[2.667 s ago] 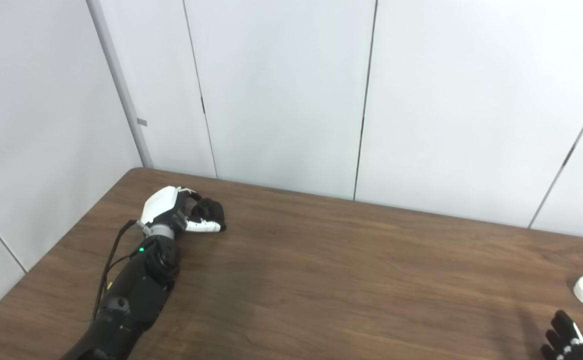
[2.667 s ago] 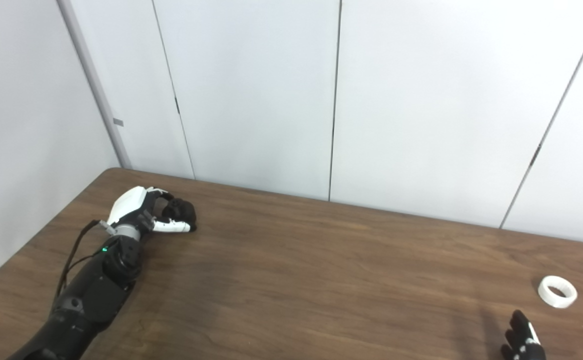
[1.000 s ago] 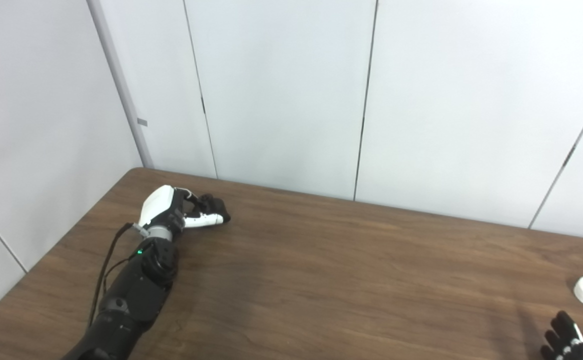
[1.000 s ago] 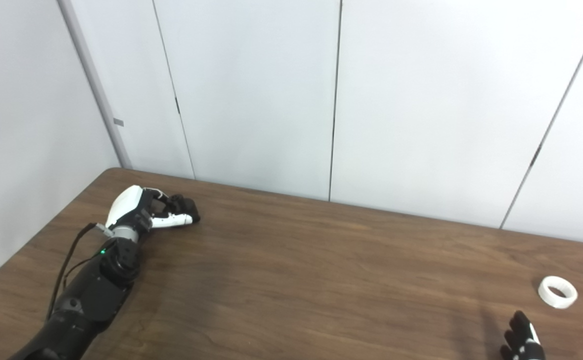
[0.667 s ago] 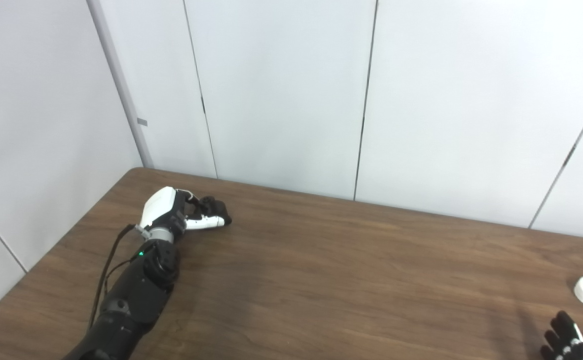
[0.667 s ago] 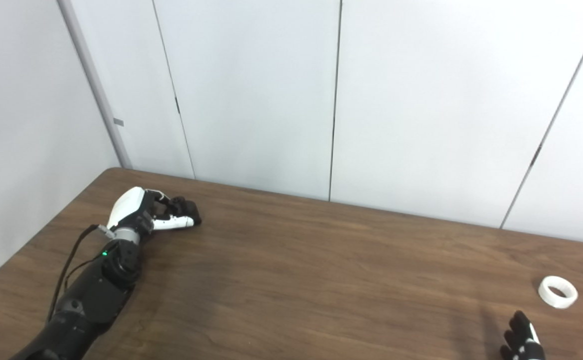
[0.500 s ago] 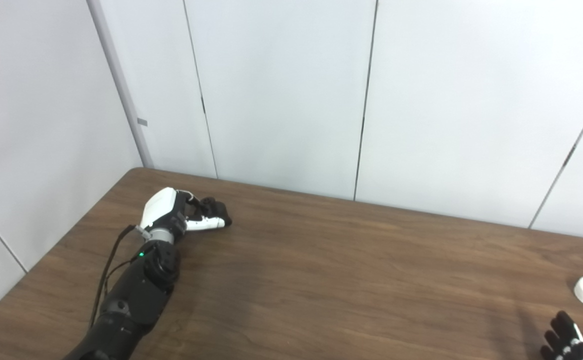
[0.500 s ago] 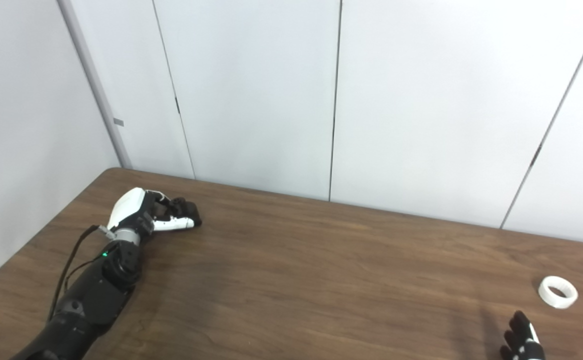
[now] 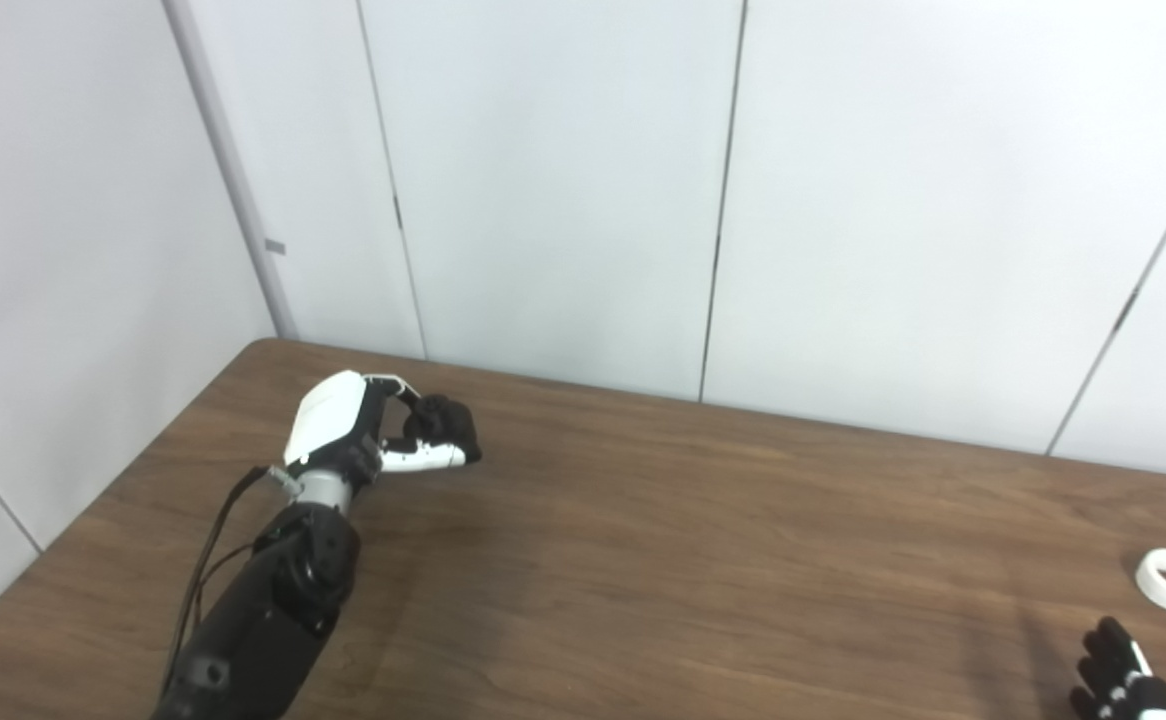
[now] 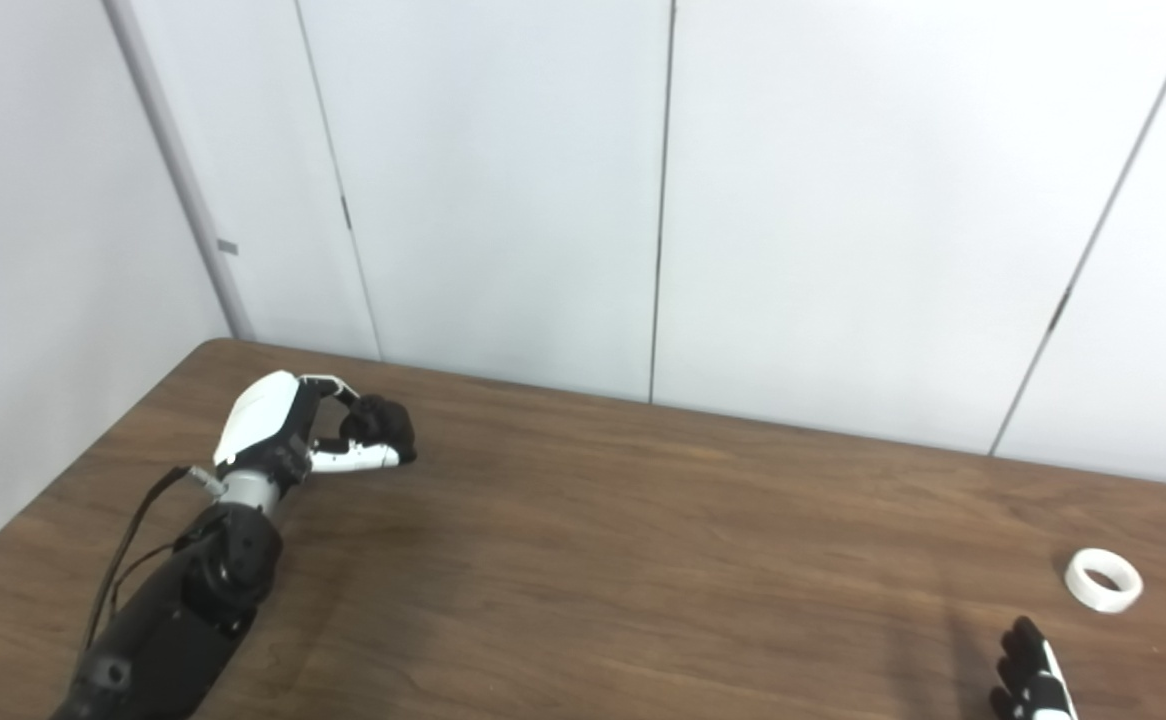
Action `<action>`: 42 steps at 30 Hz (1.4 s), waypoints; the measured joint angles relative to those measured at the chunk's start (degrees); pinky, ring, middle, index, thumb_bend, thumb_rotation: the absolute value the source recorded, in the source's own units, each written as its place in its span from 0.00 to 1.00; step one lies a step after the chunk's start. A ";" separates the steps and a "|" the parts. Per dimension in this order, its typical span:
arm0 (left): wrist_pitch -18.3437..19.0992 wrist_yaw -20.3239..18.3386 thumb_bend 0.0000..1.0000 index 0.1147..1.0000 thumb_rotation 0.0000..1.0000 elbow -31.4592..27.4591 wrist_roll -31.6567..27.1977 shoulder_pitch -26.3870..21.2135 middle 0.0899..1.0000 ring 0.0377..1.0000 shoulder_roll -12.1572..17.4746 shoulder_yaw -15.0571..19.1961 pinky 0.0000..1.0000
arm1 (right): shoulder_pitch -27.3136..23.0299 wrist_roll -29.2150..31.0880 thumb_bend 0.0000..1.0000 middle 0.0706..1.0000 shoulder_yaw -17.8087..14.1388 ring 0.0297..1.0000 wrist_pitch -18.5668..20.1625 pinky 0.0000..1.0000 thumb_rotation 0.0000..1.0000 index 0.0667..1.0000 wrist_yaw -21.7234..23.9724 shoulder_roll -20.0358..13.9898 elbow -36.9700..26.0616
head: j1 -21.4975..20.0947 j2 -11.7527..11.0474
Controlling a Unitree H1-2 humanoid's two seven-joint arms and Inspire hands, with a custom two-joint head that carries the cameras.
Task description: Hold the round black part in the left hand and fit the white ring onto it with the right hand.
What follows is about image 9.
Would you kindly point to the round black part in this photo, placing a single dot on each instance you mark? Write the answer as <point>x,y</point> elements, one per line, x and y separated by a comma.
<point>448,425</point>

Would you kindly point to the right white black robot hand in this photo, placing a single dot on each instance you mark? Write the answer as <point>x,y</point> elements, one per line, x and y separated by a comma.
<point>1118,680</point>

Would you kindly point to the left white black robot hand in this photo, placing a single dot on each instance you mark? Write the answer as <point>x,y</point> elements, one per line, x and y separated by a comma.
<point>328,420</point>

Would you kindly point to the grey wall post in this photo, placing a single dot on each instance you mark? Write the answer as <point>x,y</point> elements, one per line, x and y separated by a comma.
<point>233,170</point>

